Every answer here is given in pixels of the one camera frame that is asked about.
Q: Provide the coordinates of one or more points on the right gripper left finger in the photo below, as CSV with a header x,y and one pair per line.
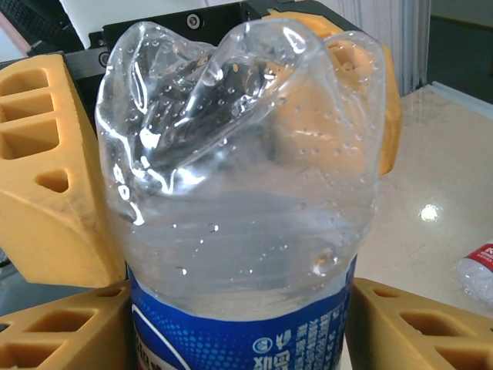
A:
x,y
69,331

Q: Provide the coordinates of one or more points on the striped side panel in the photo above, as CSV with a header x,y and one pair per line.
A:
x,y
385,38

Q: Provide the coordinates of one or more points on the bottle blue label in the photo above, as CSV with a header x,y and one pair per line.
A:
x,y
239,231

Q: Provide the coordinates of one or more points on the aluminium table edge frame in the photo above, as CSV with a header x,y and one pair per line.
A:
x,y
462,96

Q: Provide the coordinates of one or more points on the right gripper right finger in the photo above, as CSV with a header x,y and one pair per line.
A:
x,y
423,335

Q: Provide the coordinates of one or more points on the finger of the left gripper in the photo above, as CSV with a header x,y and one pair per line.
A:
x,y
391,115
50,216

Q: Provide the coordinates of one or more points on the clear bottle red cap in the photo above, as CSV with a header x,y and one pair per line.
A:
x,y
477,270

